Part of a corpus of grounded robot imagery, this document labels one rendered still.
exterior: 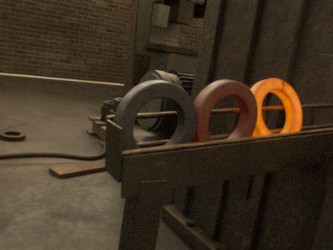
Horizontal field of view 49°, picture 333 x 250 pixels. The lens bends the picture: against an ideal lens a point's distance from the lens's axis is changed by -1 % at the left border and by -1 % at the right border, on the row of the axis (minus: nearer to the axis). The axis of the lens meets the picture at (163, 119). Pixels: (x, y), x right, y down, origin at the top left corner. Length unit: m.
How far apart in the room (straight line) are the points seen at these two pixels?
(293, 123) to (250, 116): 0.17
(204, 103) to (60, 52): 6.21
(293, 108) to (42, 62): 6.10
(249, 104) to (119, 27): 6.47
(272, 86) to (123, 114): 0.44
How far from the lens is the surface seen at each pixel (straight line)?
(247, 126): 0.90
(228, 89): 0.84
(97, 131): 3.17
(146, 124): 2.24
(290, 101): 1.04
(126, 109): 0.71
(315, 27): 1.27
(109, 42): 7.21
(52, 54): 6.91
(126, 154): 0.71
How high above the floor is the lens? 0.81
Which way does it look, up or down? 11 degrees down
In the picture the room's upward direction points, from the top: 9 degrees clockwise
